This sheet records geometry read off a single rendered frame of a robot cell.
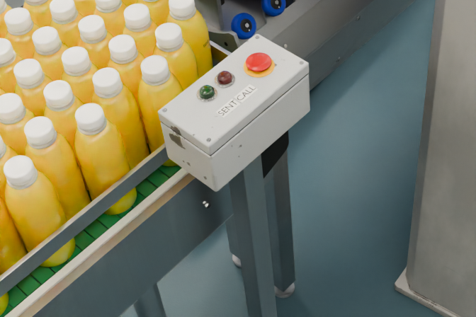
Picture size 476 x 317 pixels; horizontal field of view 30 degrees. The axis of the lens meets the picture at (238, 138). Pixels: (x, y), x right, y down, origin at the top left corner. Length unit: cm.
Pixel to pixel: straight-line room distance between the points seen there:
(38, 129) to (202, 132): 23
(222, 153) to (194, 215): 28
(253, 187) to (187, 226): 15
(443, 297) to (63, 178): 121
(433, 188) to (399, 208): 53
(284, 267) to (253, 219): 76
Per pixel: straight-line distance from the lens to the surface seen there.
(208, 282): 233
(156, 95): 129
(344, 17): 170
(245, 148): 122
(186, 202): 140
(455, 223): 198
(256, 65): 123
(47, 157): 125
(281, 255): 212
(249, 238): 146
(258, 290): 159
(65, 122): 129
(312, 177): 251
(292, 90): 124
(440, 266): 213
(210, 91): 120
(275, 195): 193
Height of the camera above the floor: 197
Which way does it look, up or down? 49 degrees down
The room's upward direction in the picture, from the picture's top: 7 degrees counter-clockwise
